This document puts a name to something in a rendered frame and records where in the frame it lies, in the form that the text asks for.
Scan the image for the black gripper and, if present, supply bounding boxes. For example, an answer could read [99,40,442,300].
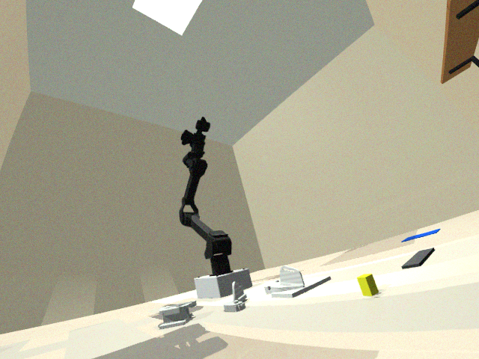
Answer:
[192,117,210,146]

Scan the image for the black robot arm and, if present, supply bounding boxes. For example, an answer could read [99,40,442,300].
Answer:
[180,130,234,276]

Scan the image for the yellow rectangular block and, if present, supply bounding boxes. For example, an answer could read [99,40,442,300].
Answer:
[357,274,379,296]

